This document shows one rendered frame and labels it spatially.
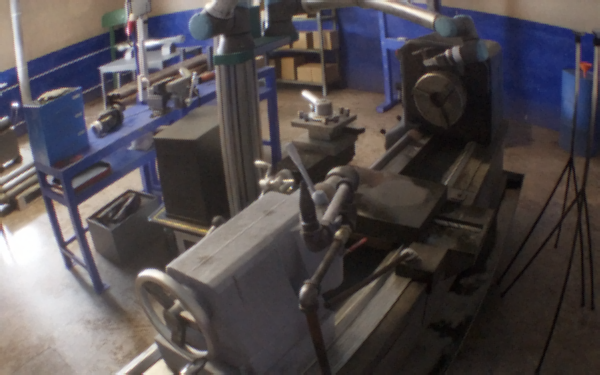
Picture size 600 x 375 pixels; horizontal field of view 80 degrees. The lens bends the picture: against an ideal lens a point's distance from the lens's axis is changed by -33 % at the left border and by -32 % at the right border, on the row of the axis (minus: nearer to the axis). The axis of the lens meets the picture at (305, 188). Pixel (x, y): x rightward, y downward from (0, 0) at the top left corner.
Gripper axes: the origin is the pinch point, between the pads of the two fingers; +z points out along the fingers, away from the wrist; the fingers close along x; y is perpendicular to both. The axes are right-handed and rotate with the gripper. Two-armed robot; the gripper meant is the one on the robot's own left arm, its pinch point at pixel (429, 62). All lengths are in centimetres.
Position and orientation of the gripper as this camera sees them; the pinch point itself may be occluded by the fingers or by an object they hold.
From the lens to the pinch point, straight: 220.3
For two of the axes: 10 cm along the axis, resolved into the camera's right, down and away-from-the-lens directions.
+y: -3.7, -9.0, -2.2
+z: -6.2, 0.7, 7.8
